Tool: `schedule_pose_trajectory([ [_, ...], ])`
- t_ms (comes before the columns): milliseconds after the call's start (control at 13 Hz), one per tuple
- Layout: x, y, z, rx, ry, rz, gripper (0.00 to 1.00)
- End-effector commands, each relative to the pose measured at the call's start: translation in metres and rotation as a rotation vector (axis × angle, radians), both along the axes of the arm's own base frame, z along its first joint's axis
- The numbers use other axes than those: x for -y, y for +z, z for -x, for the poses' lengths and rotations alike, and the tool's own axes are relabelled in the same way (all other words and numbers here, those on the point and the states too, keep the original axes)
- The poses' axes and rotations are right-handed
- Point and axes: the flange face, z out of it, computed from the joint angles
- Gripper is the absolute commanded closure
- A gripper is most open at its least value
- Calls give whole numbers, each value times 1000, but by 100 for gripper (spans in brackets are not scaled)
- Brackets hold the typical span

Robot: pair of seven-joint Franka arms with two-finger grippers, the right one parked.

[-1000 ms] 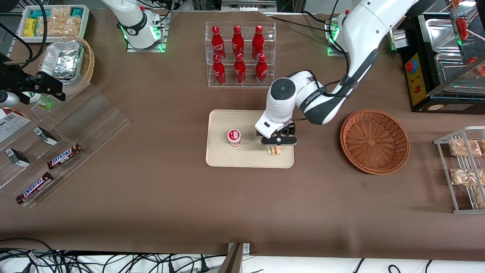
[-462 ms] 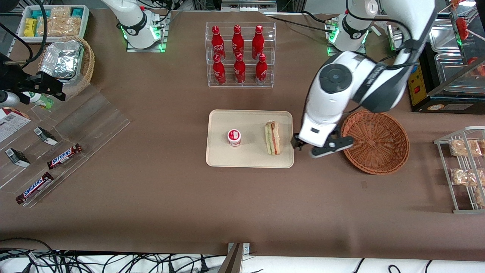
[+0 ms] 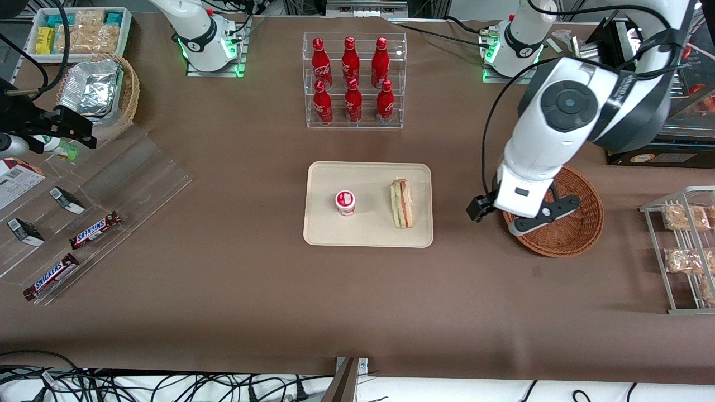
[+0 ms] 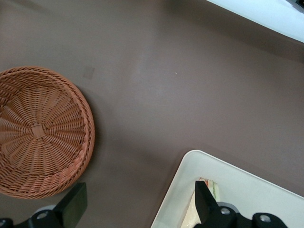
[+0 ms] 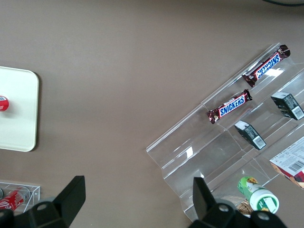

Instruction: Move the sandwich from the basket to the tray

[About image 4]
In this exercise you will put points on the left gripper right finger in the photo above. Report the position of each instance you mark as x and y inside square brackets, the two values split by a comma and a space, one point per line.
[205, 204]

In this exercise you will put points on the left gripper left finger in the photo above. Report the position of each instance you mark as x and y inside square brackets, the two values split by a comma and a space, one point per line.
[71, 204]

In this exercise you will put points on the triangle sandwich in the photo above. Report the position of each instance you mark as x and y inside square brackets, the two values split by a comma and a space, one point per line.
[190, 213]

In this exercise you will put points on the beige plastic tray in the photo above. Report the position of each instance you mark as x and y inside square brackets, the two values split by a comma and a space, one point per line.
[249, 190]

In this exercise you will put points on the round brown wicker basket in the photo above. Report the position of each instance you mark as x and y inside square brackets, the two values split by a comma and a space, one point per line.
[42, 133]

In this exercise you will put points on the brown table cover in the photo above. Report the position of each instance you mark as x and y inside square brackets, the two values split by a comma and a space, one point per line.
[166, 83]

